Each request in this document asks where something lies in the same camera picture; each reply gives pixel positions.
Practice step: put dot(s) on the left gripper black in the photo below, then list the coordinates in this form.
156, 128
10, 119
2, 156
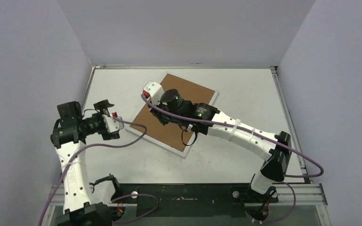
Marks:
103, 106

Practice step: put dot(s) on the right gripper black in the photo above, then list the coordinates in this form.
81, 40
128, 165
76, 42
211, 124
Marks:
157, 108

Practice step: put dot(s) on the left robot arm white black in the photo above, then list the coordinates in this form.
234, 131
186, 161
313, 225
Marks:
69, 139

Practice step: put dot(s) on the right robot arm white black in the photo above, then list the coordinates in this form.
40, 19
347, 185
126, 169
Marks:
274, 149

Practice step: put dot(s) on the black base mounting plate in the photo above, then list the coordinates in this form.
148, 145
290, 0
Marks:
192, 200

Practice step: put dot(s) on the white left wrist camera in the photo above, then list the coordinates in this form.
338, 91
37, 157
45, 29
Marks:
112, 125

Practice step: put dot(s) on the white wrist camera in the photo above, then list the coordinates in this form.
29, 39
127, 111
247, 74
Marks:
112, 125
154, 91

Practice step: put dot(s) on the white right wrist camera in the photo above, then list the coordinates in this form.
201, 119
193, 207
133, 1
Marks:
154, 91

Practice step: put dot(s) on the aluminium front rail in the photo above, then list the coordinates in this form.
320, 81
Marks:
306, 194

